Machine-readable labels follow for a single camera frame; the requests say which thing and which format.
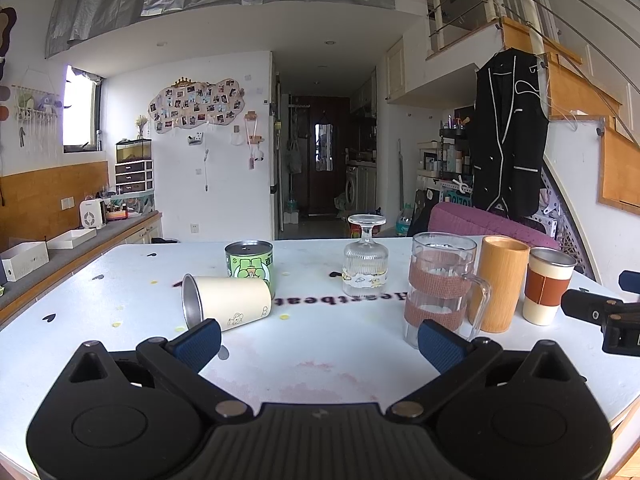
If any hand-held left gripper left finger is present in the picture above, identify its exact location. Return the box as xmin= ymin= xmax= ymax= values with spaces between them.
xmin=66 ymin=317 xmax=255 ymax=418

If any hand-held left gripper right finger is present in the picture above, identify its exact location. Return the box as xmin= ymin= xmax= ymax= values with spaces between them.
xmin=386 ymin=318 xmax=576 ymax=418

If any cream metal cup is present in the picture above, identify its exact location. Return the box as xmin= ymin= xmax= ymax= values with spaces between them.
xmin=181 ymin=273 xmax=273 ymax=332

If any steel cup with brown sleeve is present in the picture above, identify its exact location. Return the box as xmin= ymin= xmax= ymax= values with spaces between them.
xmin=522 ymin=247 xmax=579 ymax=326

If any bamboo cup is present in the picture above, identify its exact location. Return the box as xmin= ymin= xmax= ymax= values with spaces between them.
xmin=467 ymin=235 xmax=531 ymax=334

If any glass mug with woven bands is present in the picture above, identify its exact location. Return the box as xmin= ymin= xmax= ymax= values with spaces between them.
xmin=402 ymin=232 xmax=492 ymax=350

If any green cartoon tin can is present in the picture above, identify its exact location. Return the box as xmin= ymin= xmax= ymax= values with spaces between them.
xmin=224 ymin=240 xmax=276 ymax=297

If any ribbed glass goblet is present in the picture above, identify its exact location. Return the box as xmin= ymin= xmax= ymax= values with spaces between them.
xmin=342 ymin=214 xmax=390 ymax=298

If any plastic water bottle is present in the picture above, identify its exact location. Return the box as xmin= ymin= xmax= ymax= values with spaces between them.
xmin=396 ymin=204 xmax=416 ymax=236

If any kitchen counter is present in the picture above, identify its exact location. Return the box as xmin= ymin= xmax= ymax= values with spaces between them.
xmin=0 ymin=209 xmax=164 ymax=328

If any white flat tray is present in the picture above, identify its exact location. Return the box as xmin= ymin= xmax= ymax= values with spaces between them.
xmin=47 ymin=228 xmax=98 ymax=250

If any white countertop appliance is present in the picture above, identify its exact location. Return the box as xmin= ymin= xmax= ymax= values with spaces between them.
xmin=79 ymin=198 xmax=107 ymax=230

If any wooden staircase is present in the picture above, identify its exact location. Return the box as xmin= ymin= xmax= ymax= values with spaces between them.
xmin=500 ymin=16 xmax=640 ymax=211

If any small drawer unit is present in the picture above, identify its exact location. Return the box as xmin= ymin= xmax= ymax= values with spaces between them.
xmin=114 ymin=159 xmax=154 ymax=195

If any washing machine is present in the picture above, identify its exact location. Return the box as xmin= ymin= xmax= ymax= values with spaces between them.
xmin=345 ymin=165 xmax=361 ymax=212

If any black jacket with white trim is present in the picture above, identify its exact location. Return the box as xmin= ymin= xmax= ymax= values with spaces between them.
xmin=472 ymin=48 xmax=551 ymax=219

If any black shelf rack with bottles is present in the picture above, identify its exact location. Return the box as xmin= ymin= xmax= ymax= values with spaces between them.
xmin=417 ymin=114 xmax=476 ymax=197

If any white box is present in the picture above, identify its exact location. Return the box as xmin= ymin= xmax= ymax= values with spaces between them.
xmin=0 ymin=241 xmax=50 ymax=282

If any glass fish tank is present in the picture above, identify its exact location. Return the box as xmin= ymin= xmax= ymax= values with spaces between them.
xmin=115 ymin=138 xmax=153 ymax=164

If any hanging tote bag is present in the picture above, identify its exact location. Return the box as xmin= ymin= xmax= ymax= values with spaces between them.
xmin=285 ymin=141 xmax=304 ymax=175

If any dark wooden door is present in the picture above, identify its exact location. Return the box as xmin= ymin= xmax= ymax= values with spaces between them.
xmin=307 ymin=97 xmax=351 ymax=217

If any cloud-shaped photo board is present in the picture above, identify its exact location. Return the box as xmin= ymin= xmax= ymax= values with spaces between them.
xmin=148 ymin=76 xmax=246 ymax=135

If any window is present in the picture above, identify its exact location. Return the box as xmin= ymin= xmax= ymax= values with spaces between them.
xmin=62 ymin=64 xmax=104 ymax=154

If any metal stair railing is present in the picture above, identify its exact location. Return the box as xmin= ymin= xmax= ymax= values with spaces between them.
xmin=417 ymin=0 xmax=640 ymax=121

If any pink hanging wall ornament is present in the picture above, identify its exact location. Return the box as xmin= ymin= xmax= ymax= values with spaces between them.
xmin=243 ymin=111 xmax=265 ymax=169

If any macrame wall hanging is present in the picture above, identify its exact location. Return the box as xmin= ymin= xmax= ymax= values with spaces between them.
xmin=13 ymin=69 xmax=62 ymax=149

